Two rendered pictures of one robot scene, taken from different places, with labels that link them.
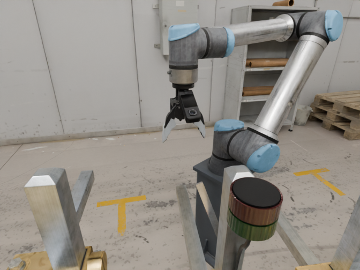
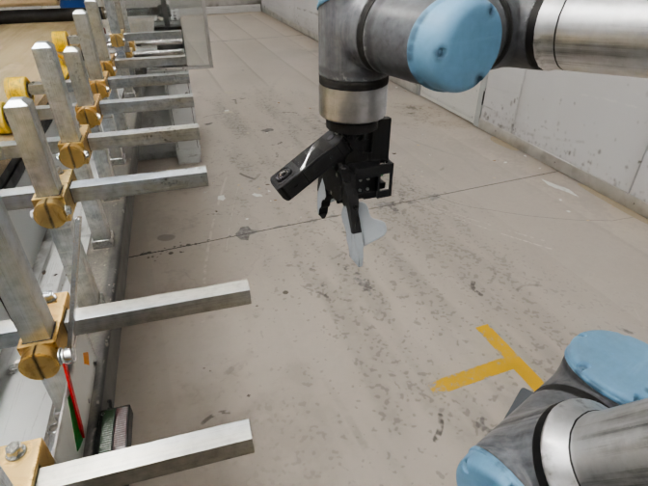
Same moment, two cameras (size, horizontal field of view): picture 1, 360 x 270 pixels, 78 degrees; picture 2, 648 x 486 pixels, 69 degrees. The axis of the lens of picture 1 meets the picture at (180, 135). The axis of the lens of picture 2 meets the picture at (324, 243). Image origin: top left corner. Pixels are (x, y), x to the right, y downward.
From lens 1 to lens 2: 0.86 m
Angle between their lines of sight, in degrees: 70
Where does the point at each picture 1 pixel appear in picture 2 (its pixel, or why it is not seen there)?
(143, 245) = (425, 433)
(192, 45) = (328, 30)
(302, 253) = (69, 465)
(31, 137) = (575, 168)
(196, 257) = (90, 310)
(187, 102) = (307, 154)
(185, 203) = (199, 292)
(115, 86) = not seen: outside the picture
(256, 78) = not seen: outside the picture
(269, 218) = not seen: outside the picture
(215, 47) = (376, 50)
